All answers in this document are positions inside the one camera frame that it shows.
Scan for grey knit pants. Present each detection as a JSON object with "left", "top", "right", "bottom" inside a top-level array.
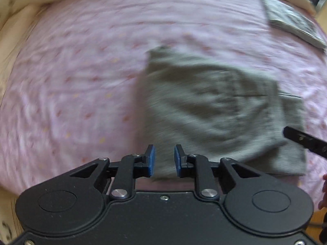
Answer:
[{"left": 143, "top": 47, "right": 307, "bottom": 180}]

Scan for person's right hand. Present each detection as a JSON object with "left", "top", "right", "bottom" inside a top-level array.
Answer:
[{"left": 318, "top": 174, "right": 327, "bottom": 210}]

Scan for pink patterned bed sheet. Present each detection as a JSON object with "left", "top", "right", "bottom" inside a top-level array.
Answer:
[{"left": 1, "top": 0, "right": 326, "bottom": 195}]

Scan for folded grey patterned garment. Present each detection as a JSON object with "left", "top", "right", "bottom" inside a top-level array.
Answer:
[{"left": 262, "top": 0, "right": 326, "bottom": 50}]

